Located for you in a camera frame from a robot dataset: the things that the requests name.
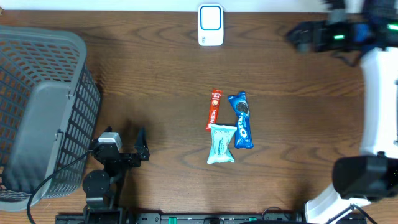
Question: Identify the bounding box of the mint green wipes pack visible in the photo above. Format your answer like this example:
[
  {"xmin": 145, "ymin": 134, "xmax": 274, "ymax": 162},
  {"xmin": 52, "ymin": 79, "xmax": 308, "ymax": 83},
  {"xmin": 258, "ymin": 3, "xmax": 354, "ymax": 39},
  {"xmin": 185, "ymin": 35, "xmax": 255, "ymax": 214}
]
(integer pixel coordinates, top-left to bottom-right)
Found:
[{"xmin": 207, "ymin": 124, "xmax": 237, "ymax": 164}]

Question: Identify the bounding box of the red Nescafe coffee stick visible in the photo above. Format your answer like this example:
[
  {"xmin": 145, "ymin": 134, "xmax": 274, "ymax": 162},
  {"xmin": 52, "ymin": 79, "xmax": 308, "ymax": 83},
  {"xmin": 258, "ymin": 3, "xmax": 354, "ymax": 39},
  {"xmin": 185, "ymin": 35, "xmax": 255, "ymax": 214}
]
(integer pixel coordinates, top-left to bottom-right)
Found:
[{"xmin": 206, "ymin": 89, "xmax": 223, "ymax": 131}]

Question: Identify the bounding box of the blue Oreo cookie pack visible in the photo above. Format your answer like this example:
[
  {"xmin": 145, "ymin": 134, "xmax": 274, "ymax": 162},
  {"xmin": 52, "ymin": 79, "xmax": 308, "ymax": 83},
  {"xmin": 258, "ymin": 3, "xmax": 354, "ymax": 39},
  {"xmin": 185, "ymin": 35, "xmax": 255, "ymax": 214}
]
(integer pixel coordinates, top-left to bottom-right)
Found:
[{"xmin": 228, "ymin": 91, "xmax": 254, "ymax": 149}]

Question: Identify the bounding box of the teal mouthwash bottle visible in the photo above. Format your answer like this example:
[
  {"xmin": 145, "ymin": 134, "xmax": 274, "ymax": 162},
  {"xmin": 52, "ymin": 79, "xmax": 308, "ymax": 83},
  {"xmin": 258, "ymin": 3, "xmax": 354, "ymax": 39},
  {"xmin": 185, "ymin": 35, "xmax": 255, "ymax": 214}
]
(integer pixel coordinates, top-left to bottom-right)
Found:
[{"xmin": 352, "ymin": 23, "xmax": 374, "ymax": 52}]

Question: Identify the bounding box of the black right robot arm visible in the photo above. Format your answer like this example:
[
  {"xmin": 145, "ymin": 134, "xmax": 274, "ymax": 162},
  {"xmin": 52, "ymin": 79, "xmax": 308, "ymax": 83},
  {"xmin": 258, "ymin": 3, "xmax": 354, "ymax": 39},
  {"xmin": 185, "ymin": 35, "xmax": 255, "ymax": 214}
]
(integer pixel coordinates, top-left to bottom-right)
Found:
[{"xmin": 285, "ymin": 1, "xmax": 397, "ymax": 223}]

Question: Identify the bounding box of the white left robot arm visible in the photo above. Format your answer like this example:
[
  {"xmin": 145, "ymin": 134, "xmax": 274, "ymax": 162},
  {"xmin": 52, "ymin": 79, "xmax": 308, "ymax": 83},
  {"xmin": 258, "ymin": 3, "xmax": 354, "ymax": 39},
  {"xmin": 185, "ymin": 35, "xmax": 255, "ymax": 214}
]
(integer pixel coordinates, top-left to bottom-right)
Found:
[{"xmin": 83, "ymin": 127, "xmax": 150, "ymax": 224}]

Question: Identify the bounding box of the white barcode scanner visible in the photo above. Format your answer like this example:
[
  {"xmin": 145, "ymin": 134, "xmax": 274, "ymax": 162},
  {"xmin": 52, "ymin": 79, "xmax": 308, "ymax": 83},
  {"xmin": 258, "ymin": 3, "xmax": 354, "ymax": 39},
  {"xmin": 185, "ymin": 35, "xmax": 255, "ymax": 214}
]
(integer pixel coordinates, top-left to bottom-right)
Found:
[{"xmin": 197, "ymin": 3, "xmax": 224, "ymax": 47}]

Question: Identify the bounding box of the grey plastic shopping basket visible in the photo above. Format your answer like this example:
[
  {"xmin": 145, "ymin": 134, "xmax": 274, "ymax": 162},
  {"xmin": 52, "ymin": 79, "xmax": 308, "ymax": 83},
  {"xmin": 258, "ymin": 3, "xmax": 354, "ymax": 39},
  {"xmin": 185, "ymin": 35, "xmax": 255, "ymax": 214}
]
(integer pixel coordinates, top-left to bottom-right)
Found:
[{"xmin": 1, "ymin": 26, "xmax": 101, "ymax": 212}]

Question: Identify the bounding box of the black mounting rail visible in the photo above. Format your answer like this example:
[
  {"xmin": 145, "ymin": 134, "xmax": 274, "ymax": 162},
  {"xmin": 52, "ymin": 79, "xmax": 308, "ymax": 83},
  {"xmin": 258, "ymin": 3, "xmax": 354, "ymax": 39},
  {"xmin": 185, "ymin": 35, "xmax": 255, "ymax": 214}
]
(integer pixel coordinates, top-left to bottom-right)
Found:
[{"xmin": 55, "ymin": 213, "xmax": 368, "ymax": 224}]

